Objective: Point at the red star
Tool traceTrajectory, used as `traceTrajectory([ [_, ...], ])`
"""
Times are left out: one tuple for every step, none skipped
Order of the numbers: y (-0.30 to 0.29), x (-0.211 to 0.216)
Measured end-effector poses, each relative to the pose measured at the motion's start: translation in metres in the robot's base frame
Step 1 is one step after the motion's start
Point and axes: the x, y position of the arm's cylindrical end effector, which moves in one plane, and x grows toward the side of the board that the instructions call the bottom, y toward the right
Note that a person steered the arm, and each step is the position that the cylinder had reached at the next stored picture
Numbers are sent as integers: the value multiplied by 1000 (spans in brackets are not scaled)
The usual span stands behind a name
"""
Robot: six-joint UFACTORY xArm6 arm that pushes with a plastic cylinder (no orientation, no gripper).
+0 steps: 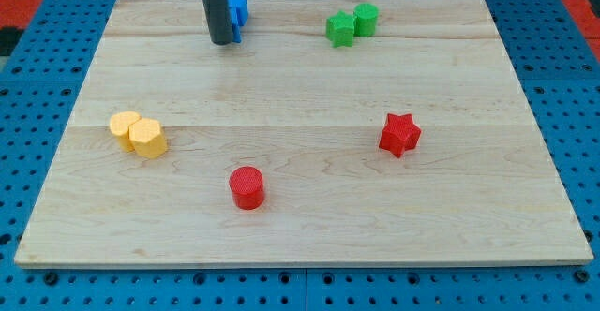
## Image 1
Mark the red star block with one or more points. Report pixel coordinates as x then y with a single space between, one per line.
399 134

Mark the green star block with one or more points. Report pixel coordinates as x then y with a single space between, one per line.
340 29

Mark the light wooden board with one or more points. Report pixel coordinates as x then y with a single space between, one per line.
478 190

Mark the red cylinder block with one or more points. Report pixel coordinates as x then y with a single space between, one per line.
247 187

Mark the blue block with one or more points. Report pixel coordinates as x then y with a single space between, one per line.
239 16

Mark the green cylinder block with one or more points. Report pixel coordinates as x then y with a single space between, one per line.
366 18

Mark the yellow hexagon block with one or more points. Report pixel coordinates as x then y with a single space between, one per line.
147 138

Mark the dark grey cylindrical pointer rod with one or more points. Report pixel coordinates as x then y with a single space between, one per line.
218 19

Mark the yellow cylinder block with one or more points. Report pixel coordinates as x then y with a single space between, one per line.
119 125

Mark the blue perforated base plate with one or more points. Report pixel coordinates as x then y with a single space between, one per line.
39 84

